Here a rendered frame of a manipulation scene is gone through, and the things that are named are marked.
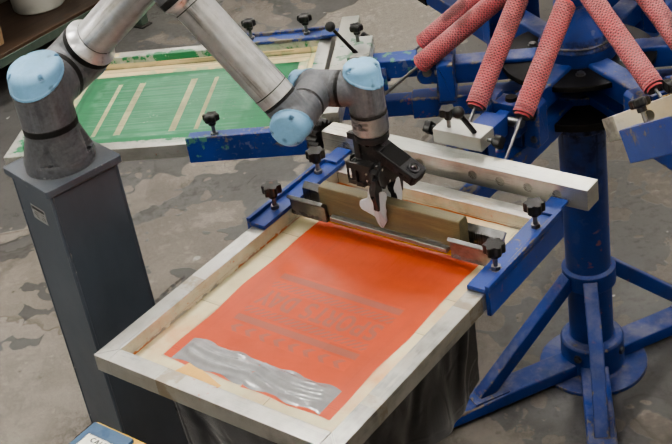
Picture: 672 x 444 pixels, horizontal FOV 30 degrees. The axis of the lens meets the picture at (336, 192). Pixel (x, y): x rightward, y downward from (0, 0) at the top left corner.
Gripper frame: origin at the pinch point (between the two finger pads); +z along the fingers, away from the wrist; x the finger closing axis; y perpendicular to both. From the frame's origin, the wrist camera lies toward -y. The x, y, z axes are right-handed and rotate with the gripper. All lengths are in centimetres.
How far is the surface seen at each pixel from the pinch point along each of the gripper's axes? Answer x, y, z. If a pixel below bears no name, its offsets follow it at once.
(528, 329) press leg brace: -66, 9, 80
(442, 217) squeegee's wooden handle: 1.2, -13.7, -4.1
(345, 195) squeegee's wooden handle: 1.5, 10.3, -3.6
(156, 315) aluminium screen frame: 46, 26, 3
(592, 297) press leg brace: -75, -6, 70
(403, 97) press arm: -61, 39, 9
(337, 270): 13.8, 5.2, 6.3
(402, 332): 25.2, -18.5, 6.3
